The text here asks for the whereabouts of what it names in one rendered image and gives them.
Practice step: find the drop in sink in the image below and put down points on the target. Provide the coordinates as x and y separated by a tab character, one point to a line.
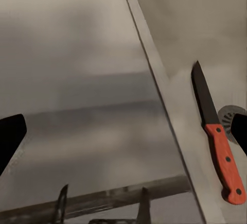
175	34

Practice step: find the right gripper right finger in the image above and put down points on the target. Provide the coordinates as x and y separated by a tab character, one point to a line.
239	130

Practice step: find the parer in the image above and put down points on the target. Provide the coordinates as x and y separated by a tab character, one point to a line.
224	159

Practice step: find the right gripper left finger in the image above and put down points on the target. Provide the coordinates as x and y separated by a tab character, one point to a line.
12	131

